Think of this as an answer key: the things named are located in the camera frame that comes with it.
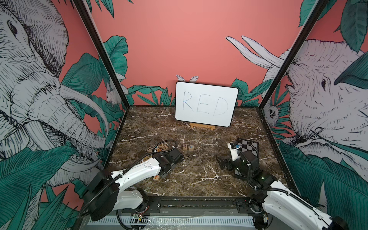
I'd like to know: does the white dry-erase board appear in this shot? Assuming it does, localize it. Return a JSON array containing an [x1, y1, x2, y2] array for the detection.
[[174, 82, 239, 127]]

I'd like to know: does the black front mounting rail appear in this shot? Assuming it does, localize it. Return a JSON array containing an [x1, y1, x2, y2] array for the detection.
[[137, 196, 268, 214]]

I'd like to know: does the black white checkerboard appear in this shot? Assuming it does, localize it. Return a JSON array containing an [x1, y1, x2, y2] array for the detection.
[[236, 139, 260, 182]]

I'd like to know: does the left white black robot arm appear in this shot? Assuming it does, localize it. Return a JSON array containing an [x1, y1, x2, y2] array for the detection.
[[78, 148, 185, 221]]

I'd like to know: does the white slotted cable duct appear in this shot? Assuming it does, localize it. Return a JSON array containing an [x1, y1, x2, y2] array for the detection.
[[114, 215, 255, 227]]

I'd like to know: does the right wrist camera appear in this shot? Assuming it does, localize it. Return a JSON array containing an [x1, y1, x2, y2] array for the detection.
[[227, 142, 242, 161]]

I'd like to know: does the small wooden easel stand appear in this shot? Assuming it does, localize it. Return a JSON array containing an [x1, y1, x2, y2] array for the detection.
[[189, 123, 216, 130]]

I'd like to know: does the right black frame post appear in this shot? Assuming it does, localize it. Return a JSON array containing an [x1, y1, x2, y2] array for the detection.
[[258, 0, 329, 110]]

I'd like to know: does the black frame post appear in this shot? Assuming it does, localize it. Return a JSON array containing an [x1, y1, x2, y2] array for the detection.
[[72, 0, 130, 110], [258, 0, 329, 110]]

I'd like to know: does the left black frame post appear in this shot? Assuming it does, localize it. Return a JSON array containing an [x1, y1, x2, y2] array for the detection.
[[72, 0, 130, 110]]

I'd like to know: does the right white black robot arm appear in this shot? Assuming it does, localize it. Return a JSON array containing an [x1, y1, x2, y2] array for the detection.
[[216, 149, 349, 230]]

